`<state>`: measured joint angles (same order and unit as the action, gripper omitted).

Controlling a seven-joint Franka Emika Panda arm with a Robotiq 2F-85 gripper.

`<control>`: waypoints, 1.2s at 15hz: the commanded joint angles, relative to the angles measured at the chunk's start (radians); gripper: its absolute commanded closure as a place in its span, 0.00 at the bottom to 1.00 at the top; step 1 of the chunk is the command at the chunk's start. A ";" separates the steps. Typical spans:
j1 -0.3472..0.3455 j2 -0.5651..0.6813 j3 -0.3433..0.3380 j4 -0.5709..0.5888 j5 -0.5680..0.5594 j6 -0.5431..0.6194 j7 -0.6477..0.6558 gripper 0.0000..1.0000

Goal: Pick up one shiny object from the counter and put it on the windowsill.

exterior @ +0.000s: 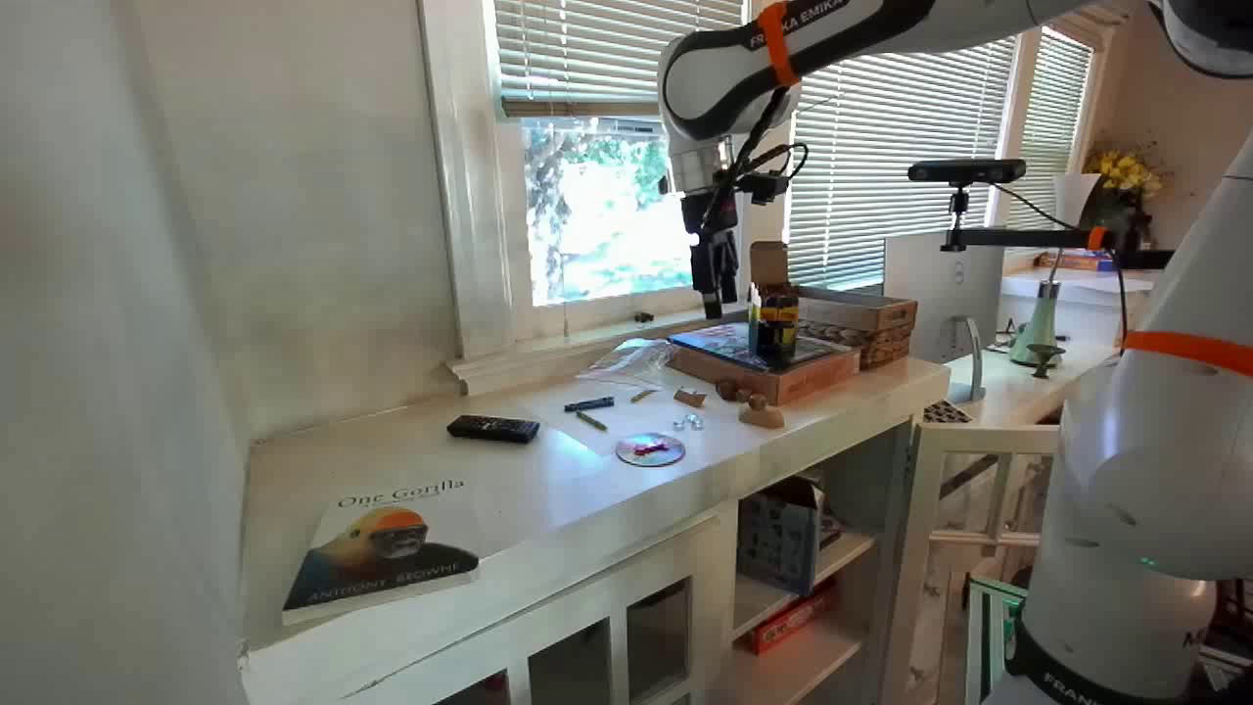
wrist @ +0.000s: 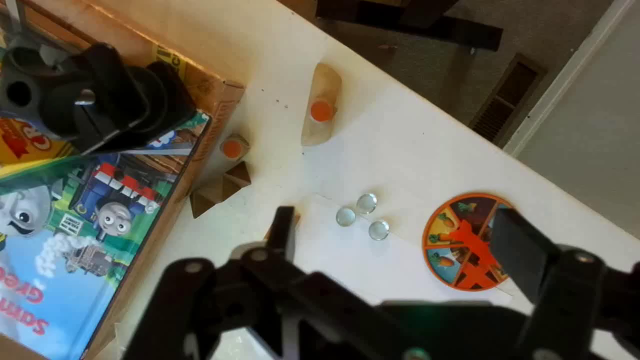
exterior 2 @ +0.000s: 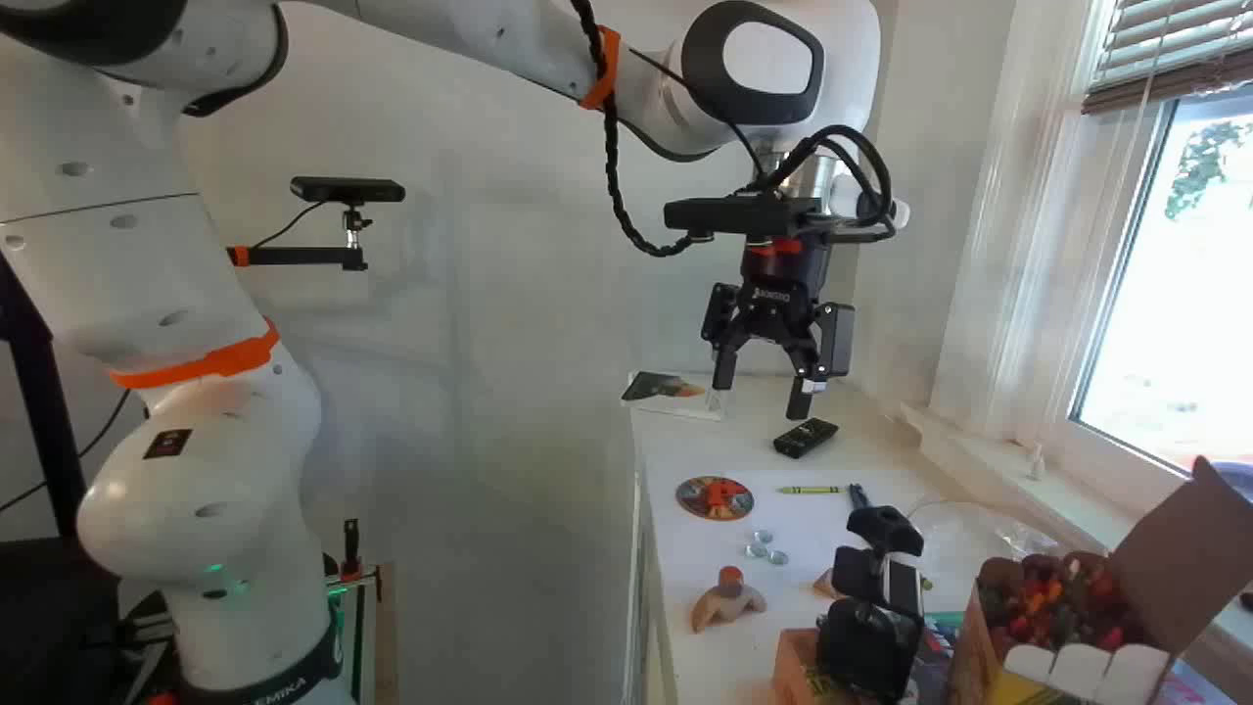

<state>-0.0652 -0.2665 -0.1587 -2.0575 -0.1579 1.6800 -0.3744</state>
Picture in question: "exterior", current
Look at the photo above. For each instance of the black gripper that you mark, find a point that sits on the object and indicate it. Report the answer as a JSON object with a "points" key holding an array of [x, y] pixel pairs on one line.
{"points": [[716, 249]]}

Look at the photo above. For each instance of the small shiny ring object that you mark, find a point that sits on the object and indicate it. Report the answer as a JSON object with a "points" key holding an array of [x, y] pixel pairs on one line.
{"points": [[689, 419]]}

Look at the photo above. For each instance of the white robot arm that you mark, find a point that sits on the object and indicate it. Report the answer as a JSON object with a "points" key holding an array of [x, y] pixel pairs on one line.
{"points": [[1153, 477]]}

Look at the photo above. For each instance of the shiny compact disc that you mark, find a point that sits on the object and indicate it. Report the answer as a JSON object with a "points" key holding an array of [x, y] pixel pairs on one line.
{"points": [[653, 450]]}

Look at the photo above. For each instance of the white counter cabinet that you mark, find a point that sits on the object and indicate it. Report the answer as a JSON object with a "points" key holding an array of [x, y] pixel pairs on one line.
{"points": [[541, 513]]}

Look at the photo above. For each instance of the dark cup with pens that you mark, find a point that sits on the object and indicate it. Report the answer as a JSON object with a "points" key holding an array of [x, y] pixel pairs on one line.
{"points": [[773, 321]]}

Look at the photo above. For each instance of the clear plastic bag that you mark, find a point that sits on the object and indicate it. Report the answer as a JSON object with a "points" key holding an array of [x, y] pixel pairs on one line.
{"points": [[636, 357]]}

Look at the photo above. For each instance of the small brown block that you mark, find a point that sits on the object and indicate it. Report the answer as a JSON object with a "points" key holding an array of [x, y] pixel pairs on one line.
{"points": [[689, 397]]}

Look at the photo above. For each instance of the black pen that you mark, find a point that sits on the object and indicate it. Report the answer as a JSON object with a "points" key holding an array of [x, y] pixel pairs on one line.
{"points": [[588, 403]]}

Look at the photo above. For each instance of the wicker woven box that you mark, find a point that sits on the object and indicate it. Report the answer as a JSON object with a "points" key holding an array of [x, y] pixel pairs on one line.
{"points": [[876, 327]]}

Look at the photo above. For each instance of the white window blind right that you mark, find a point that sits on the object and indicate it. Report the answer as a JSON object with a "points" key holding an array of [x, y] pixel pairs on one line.
{"points": [[870, 117]]}

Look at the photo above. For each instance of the white window blind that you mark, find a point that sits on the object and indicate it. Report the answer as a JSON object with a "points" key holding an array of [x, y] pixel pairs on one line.
{"points": [[594, 57], [870, 117]]}

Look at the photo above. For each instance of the grey storage box on shelf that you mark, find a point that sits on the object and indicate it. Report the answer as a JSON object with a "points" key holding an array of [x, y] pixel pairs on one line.
{"points": [[779, 534]]}

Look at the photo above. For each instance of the white monitor back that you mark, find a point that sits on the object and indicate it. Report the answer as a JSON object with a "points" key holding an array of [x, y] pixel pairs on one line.
{"points": [[956, 292]]}

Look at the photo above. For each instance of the black remote control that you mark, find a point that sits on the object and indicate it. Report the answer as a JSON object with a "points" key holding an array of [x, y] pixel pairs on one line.
{"points": [[494, 428]]}

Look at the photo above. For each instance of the white window blind left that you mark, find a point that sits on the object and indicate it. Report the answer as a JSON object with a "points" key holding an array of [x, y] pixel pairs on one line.
{"points": [[594, 57]]}

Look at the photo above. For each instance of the red book on shelf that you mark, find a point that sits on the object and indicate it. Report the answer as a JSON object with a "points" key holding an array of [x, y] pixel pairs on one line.
{"points": [[773, 633]]}

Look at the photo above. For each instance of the yellow flowers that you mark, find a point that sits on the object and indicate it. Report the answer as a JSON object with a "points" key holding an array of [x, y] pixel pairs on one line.
{"points": [[1125, 176]]}

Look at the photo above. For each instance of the bird cover book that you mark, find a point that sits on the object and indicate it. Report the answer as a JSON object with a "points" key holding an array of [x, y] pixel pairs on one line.
{"points": [[387, 543]]}

